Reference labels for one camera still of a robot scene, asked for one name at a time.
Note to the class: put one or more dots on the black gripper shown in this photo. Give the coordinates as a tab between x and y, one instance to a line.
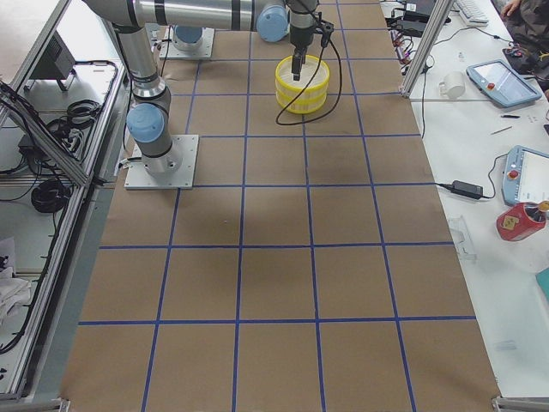
298	37

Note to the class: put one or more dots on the yellow steamer layer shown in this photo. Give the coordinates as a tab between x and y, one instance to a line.
314	80
303	105

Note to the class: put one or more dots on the white mug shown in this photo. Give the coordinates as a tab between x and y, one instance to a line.
452	86

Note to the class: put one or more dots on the far teach pendant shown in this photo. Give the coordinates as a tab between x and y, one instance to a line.
501	84

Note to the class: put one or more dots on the teach pendant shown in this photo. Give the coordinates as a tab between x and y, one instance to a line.
501	84
525	176

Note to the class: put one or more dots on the black power adapter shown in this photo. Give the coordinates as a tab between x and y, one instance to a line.
467	190

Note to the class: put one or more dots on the near teach pendant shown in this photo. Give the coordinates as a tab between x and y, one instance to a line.
525	176

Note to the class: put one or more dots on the red emergency stop box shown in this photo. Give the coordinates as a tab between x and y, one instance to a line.
522	220

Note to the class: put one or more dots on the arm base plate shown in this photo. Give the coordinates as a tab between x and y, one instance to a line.
176	169
168	51

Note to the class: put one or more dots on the aluminium frame post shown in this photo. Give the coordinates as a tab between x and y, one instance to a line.
432	30

